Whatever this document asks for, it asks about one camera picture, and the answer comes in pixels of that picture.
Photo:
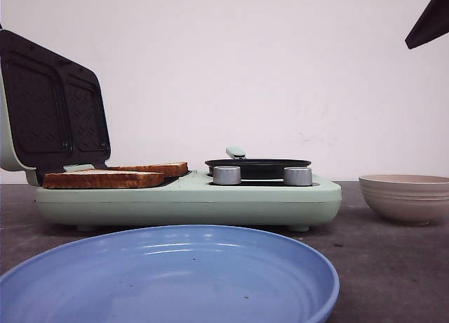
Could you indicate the mint green breakfast maker base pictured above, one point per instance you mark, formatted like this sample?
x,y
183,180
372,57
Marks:
x,y
194,199

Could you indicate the beige ribbed bowl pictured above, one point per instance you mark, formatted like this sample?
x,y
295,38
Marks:
x,y
406,199

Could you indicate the left silver control knob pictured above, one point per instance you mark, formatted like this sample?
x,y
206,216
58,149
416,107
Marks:
x,y
227,175

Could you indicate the black round frying pan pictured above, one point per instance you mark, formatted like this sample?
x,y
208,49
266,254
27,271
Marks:
x,y
255,169

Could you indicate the white bread slice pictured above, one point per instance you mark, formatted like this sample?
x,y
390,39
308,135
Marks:
x,y
169,170
102,179

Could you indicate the mint green breakfast maker lid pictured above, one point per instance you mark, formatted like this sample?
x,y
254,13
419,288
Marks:
x,y
52,113

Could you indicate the silver control knob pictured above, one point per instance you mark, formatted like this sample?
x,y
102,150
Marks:
x,y
227,175
297,176

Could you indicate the right silver control knob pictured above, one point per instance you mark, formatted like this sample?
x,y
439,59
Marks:
x,y
297,176

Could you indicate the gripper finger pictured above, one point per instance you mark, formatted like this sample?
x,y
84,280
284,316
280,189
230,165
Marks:
x,y
432,24

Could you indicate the blue round plate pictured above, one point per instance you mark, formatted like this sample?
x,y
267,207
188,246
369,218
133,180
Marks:
x,y
180,273

